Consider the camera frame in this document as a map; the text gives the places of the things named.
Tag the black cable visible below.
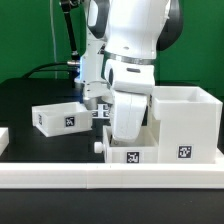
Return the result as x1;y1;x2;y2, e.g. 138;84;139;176
22;61;81;80

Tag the thin white cable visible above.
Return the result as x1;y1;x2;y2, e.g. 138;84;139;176
49;0;58;80

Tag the white rear drawer box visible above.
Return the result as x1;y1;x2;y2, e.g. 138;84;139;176
32;102;92;137

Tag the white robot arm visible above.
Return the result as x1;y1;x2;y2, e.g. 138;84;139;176
60;0;183;142

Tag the paper sheet with tags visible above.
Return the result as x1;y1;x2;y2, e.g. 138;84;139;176
92;104;146;120

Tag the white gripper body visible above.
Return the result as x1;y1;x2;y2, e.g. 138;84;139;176
104;59;155;142

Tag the white block at left edge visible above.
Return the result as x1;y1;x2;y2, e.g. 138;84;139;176
0;127;9;155

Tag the white front drawer box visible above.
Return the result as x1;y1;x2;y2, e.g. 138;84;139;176
94;126;158;164

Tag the white drawer box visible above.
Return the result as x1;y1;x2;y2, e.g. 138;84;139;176
32;102;92;137
94;126;158;164

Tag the white L-shaped fence rail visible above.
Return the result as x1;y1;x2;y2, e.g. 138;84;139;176
0;163;224;189

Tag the white drawer cabinet frame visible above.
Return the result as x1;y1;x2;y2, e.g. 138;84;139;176
147;86;223;164

